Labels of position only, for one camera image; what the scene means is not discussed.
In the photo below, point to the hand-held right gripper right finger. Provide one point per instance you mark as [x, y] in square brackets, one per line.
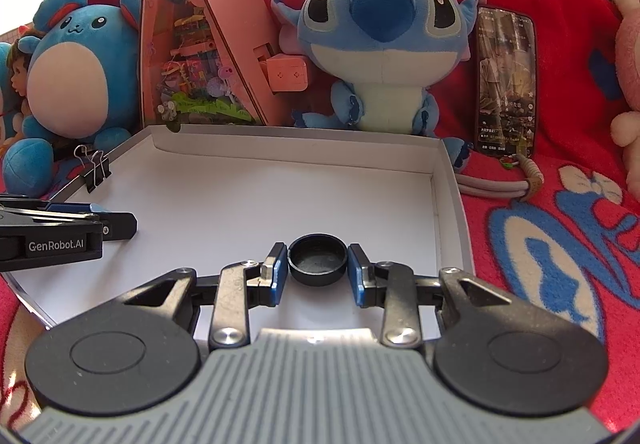
[356, 279]

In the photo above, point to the black smartphone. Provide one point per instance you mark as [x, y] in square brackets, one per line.
[505, 83]

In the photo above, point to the blue alien plush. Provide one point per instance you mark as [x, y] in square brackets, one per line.
[380, 48]

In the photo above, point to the black binder clip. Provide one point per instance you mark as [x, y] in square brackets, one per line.
[97, 176]

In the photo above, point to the small pink wooden box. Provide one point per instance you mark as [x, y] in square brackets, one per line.
[287, 73]

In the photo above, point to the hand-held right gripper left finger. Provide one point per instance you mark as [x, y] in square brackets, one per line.
[280, 279]

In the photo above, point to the black round cap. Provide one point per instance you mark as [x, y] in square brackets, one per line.
[317, 269]

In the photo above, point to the brown-haired doll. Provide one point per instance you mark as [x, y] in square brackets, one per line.
[17, 68]

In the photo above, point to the pink bunny plush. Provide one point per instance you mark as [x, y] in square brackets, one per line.
[627, 43]

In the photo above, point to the blue round mouse plush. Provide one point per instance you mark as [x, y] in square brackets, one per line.
[75, 73]

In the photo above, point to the red printed blanket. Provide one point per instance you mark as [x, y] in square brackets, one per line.
[550, 224]

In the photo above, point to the pink triangular diorama house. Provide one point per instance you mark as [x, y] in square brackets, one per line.
[220, 23]

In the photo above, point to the white cardboard box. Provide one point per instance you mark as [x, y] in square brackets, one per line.
[250, 194]

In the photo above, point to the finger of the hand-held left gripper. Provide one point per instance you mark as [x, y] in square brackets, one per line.
[75, 208]
[120, 225]

